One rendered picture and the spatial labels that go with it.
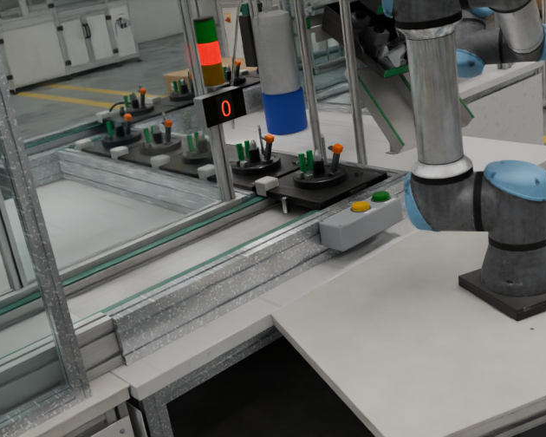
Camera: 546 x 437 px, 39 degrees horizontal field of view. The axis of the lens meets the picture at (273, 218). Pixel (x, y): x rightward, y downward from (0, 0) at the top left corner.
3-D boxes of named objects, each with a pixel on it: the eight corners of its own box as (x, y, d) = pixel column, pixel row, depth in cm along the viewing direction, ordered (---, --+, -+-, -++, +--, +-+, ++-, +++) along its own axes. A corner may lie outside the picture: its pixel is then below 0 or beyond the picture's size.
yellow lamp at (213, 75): (229, 81, 185) (225, 61, 183) (212, 87, 182) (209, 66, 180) (217, 81, 189) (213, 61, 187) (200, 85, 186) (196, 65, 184)
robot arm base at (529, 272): (578, 285, 145) (577, 237, 142) (503, 303, 143) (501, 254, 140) (537, 257, 159) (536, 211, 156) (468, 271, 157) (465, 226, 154)
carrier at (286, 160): (317, 166, 216) (311, 123, 211) (252, 194, 202) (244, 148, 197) (262, 156, 233) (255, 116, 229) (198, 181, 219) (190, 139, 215)
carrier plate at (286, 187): (387, 179, 197) (386, 171, 196) (321, 211, 183) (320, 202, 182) (321, 167, 214) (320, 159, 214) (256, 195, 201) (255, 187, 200)
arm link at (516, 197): (550, 245, 140) (549, 175, 136) (474, 244, 146) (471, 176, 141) (555, 220, 150) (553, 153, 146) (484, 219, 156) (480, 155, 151)
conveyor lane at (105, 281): (390, 211, 200) (386, 175, 197) (111, 355, 151) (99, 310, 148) (314, 195, 221) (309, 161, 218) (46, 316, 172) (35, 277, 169)
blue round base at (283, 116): (316, 125, 294) (311, 86, 289) (286, 136, 285) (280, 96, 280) (289, 121, 306) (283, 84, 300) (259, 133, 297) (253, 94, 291)
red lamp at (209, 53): (225, 61, 183) (222, 40, 181) (209, 65, 180) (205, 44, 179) (212, 60, 187) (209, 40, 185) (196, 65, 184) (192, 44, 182)
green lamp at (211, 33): (222, 39, 181) (218, 18, 180) (204, 43, 179) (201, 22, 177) (209, 39, 185) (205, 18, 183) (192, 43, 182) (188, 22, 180)
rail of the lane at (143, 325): (421, 209, 198) (418, 169, 195) (126, 366, 147) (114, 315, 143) (405, 205, 203) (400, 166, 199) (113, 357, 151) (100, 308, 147)
